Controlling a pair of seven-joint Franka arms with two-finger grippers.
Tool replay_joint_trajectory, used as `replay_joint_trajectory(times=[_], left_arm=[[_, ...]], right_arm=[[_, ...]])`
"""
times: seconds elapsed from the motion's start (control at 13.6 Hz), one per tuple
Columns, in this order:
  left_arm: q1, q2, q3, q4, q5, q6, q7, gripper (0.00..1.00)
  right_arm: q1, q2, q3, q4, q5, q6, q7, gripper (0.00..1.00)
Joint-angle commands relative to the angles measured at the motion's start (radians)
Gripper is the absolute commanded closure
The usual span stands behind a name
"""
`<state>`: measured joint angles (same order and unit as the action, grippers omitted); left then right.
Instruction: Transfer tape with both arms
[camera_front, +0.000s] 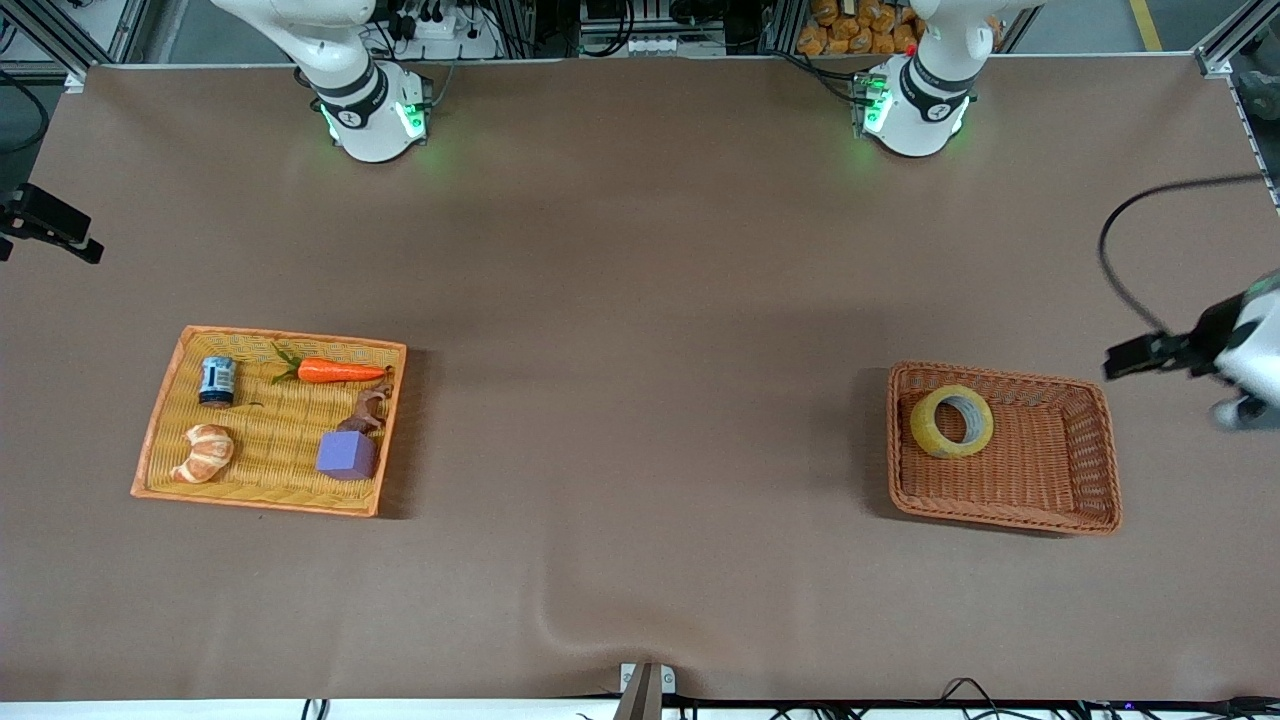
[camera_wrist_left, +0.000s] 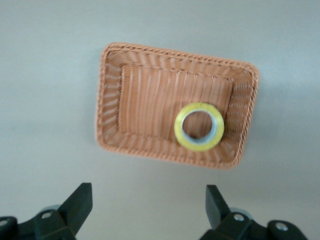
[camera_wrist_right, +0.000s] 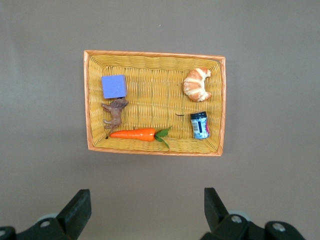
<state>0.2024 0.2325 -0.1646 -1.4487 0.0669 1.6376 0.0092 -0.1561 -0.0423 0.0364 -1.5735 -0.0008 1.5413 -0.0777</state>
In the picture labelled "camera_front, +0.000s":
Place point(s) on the small blue can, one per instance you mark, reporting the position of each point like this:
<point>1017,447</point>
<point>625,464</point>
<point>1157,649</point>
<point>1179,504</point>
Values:
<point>217,382</point>

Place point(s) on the bag of orange buns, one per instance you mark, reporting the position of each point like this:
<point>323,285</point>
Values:
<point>860,28</point>

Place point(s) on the brown toy animal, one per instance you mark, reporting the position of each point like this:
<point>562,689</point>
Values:
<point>366,412</point>

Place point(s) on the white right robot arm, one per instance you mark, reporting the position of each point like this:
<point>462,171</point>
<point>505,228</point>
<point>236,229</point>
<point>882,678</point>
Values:
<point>365,105</point>

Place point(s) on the white power strip with plugs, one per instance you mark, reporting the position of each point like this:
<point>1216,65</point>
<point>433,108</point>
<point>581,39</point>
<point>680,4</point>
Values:
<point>450,40</point>

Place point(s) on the orange wicker tray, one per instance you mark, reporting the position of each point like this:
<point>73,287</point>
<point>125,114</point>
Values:
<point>270,478</point>

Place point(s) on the toy croissant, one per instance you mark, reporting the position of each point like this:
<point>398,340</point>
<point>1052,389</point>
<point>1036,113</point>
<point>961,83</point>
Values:
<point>205,455</point>

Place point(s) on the purple cube block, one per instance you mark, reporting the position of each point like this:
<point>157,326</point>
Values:
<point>346,456</point>

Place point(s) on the aluminium frame profile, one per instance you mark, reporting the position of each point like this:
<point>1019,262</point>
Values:
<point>1235,40</point>
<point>90,30</point>

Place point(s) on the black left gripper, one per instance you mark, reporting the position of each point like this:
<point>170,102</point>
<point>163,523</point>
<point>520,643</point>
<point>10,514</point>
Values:
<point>1209,339</point>

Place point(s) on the brown wicker basket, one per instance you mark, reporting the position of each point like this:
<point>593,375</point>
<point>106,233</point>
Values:
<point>1040,470</point>

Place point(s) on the metal table bracket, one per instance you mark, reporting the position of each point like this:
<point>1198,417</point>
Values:
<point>647,685</point>

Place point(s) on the orange toy carrot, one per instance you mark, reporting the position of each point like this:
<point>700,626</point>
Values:
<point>335,371</point>

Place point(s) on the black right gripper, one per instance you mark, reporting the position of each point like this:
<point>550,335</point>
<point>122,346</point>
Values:
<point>38,216</point>

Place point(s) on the yellow tape roll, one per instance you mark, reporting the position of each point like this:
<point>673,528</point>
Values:
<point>925,425</point>

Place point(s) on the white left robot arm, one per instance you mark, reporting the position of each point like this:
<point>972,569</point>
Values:
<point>925,100</point>

